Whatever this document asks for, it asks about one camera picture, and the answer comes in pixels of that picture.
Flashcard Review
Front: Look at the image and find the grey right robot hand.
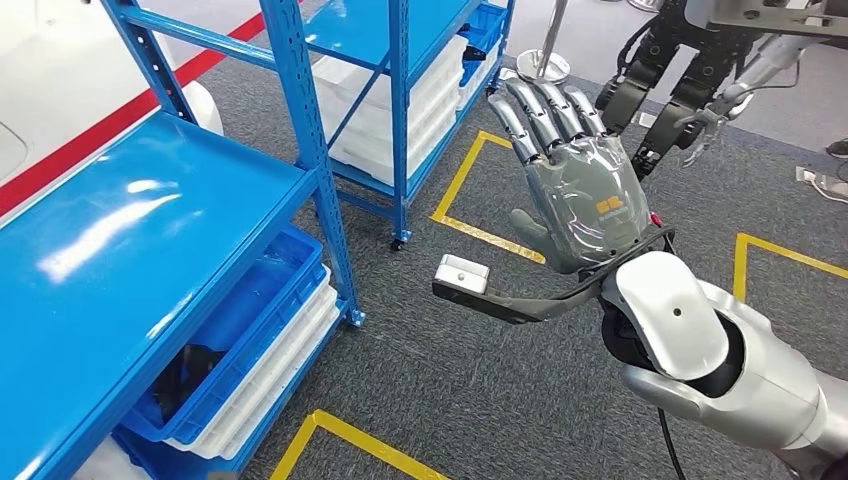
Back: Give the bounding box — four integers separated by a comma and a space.
486, 76, 657, 276

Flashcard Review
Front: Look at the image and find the blue metal shelf rack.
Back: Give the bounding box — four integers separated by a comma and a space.
301, 0, 519, 253
0, 0, 367, 480

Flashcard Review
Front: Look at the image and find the black humanoid robot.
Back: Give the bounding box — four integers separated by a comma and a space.
594, 0, 848, 181

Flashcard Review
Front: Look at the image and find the blue plastic bin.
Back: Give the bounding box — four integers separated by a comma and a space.
122, 225, 326, 446
458, 3, 508, 87

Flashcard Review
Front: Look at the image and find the red barrier belt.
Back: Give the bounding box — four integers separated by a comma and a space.
0, 9, 270, 217

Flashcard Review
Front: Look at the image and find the white car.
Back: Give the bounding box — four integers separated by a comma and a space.
0, 0, 266, 223

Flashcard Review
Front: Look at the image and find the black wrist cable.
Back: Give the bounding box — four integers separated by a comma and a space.
582, 211, 677, 293

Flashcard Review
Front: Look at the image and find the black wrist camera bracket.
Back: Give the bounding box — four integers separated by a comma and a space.
431, 264, 617, 326

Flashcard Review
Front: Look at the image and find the silver stanchion post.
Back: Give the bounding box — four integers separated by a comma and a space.
516, 0, 572, 85

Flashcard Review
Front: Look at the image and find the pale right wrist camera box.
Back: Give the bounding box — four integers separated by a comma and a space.
434, 254, 492, 296

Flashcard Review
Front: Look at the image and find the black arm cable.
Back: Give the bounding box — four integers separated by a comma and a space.
657, 407, 687, 480

